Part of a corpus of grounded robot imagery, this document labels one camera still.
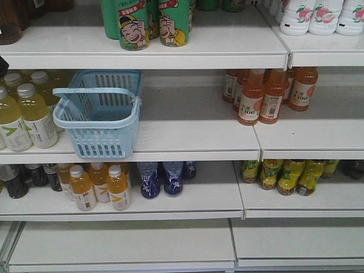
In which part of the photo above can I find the green cartoon drink can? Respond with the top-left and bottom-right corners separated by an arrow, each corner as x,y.
115,0 -> 149,51
158,0 -> 189,47

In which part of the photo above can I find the yellow lemon tea bottle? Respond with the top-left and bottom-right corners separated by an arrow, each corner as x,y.
277,159 -> 305,196
259,159 -> 284,190
241,160 -> 261,183
321,159 -> 340,179
296,159 -> 325,196

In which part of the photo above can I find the light blue plastic basket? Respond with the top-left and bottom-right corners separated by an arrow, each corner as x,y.
52,69 -> 143,159

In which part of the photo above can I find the orange juice bottle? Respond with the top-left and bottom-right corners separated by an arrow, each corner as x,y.
56,163 -> 74,201
89,162 -> 110,203
69,165 -> 96,211
107,165 -> 131,211

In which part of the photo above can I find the pale yellow juice bottle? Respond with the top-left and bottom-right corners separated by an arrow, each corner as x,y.
30,71 -> 68,133
1,87 -> 32,152
17,84 -> 57,148

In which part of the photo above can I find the cola bottle red label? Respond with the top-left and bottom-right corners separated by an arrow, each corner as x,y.
341,160 -> 363,180

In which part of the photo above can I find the white peach drink bottle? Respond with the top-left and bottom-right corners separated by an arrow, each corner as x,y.
308,0 -> 344,36
280,0 -> 316,36
336,0 -> 363,36

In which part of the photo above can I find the white metal shelf unit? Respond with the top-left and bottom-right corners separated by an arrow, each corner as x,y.
1,1 -> 363,272

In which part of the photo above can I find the blue sports drink bottle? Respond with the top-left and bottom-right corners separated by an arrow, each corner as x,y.
163,162 -> 183,197
137,162 -> 160,199
182,161 -> 196,180

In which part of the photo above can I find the orange C100 drink bottle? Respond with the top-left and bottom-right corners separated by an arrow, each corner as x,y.
238,69 -> 265,126
258,69 -> 288,124
288,67 -> 318,111

